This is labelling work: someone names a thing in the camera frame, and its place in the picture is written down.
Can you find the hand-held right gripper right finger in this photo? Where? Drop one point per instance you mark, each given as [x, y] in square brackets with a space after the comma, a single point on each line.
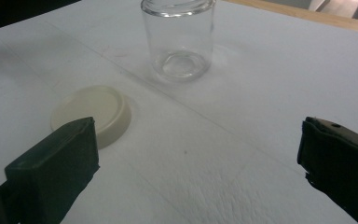
[338, 161]

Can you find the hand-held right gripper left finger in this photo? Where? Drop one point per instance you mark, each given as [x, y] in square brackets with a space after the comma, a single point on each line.
[52, 174]

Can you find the cream round jar lid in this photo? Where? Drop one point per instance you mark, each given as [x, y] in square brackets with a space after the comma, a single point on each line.
[93, 107]

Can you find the clear glass jar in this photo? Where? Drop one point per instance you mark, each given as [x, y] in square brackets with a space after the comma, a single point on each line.
[180, 40]

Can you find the white table cover sheet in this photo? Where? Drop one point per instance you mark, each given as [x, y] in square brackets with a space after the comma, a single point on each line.
[199, 140]

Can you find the wooden table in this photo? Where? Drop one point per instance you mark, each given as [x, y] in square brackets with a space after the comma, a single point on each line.
[307, 17]

